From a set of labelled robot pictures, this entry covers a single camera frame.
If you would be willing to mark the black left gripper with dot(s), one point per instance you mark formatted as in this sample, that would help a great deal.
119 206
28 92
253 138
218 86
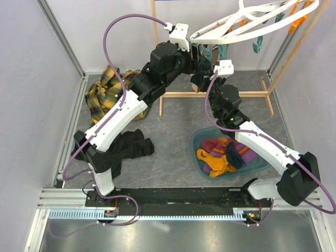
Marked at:
196 64

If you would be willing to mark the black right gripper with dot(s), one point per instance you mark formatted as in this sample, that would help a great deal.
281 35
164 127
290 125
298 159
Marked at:
206 81

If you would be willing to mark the navy blue sock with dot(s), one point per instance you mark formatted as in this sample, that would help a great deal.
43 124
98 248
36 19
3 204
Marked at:
196 78
233 157

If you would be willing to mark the white oval clip hanger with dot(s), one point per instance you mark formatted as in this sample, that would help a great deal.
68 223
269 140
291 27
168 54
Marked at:
253 21

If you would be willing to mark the maroon purple striped sock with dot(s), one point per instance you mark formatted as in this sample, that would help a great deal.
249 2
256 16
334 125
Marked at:
213 147
245 152

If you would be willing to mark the mustard yellow sock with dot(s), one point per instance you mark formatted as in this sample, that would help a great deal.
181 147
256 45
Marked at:
214 163
226 168

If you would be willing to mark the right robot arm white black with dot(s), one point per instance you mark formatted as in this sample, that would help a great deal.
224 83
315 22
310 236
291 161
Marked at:
298 173

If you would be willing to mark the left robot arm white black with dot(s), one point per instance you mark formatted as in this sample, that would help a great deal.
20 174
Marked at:
167 62

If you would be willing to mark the teal plastic tub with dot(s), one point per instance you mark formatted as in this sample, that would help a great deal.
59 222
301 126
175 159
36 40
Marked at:
258 164

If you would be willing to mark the yellow plaid shirt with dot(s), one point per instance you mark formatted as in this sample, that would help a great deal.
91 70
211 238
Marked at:
103 95

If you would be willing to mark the black garment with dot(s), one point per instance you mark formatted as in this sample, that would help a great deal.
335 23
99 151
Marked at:
129 145

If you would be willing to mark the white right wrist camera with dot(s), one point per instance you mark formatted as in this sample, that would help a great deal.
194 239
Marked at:
224 69

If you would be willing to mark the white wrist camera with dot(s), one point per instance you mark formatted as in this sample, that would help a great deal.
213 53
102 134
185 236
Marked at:
224 69
178 35

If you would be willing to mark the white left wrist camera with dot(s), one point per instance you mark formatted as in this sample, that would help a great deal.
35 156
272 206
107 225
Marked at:
178 35

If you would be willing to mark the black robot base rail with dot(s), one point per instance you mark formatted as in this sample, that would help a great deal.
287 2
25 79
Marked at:
191 200

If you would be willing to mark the white slotted cable duct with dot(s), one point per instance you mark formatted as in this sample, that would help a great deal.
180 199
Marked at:
94 214

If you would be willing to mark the aluminium corner post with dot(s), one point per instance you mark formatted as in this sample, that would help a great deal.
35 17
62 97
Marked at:
51 18

